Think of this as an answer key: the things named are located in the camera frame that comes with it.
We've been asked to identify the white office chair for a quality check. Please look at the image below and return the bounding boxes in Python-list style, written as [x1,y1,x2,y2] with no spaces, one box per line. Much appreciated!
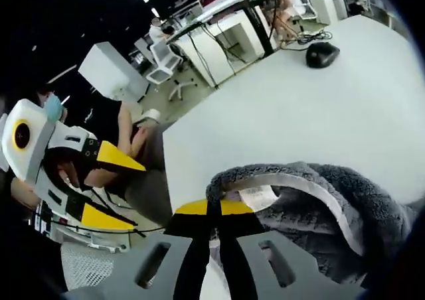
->
[145,42,199,102]

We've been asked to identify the grey fluffy towel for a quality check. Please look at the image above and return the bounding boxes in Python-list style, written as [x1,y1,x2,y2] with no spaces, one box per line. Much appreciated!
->
[205,160,421,287]

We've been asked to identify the black cable bundle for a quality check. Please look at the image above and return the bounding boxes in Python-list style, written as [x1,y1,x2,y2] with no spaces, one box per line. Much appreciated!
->
[282,30,333,51]

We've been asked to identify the thin black cable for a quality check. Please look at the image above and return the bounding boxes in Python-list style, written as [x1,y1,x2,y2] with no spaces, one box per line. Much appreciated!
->
[33,218,167,237]

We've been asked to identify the white monitor desk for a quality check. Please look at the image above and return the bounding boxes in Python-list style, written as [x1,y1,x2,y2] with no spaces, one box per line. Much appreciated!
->
[165,0,278,88]

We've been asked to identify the person's masked head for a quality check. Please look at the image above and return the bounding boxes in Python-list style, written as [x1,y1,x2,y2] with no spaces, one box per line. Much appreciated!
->
[36,89,69,121]

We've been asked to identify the white cabinet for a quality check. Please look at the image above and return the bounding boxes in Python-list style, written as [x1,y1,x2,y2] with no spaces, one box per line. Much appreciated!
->
[78,40,151,104]

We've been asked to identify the white mesh chair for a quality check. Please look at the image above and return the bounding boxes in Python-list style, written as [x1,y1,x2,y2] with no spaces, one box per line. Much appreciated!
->
[60,242,116,289]

